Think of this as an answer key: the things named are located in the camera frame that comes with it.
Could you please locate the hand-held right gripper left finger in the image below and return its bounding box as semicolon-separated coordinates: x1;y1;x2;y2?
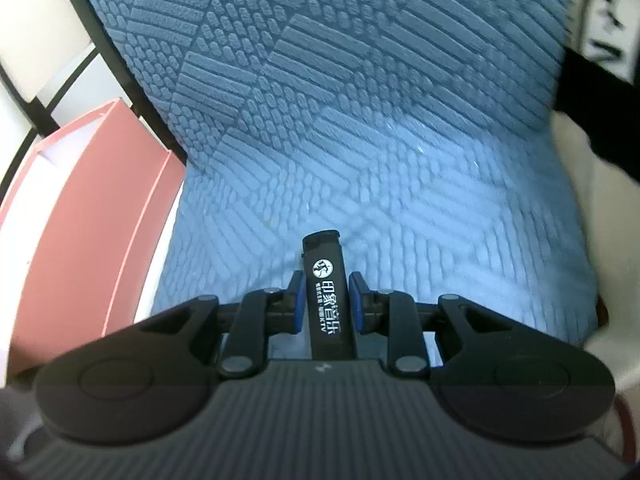
140;270;307;379

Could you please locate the pink cardboard box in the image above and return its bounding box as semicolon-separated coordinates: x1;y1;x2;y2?
0;99;188;377

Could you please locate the black lighter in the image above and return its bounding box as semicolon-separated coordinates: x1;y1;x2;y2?
301;230;359;361

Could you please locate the blue textured blanket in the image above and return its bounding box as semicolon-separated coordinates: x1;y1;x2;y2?
67;0;600;361

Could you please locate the black and white cloth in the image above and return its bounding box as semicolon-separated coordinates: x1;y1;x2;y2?
552;0;640;181

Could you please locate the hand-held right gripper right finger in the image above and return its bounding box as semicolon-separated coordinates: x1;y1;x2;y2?
348;270;507;380

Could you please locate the cream cloth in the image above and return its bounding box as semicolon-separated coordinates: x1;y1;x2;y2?
549;110;640;411

